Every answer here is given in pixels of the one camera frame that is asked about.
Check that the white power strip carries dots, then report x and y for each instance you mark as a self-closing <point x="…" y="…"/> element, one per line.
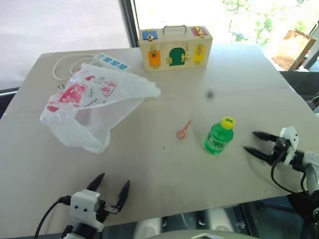
<point x="112" y="61"/>

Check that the red lollipop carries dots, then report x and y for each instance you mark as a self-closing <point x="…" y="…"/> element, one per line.
<point x="182" y="132"/>

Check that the brown cardboard box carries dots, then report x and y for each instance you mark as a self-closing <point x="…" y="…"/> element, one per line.
<point x="292" y="49"/>

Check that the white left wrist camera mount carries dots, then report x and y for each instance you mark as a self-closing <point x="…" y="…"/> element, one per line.
<point x="84" y="206"/>

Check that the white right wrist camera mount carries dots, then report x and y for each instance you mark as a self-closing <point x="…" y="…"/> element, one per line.
<point x="290" y="139"/>

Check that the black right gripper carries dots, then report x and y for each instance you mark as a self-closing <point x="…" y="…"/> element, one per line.
<point x="279" y="149"/>

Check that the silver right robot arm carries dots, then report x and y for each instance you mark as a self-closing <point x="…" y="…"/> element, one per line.
<point x="307" y="164"/>

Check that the silver robot torso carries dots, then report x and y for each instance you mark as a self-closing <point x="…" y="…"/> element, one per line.
<point x="207" y="234"/>

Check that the clear plastic bag red print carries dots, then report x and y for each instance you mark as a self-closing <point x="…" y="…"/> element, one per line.
<point x="97" y="104"/>

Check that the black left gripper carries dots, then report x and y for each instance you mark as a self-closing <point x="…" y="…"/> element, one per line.
<point x="107" y="210"/>

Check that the dark window frame post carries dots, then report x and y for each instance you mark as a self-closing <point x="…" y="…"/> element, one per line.
<point x="132" y="23"/>

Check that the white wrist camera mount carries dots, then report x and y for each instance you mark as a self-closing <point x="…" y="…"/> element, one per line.
<point x="84" y="206"/>
<point x="290" y="139"/>

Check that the green bottle yellow cap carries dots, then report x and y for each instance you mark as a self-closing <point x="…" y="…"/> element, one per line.
<point x="218" y="138"/>

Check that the wooden lock box with latches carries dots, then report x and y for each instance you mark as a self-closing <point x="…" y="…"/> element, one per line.
<point x="174" y="49"/>

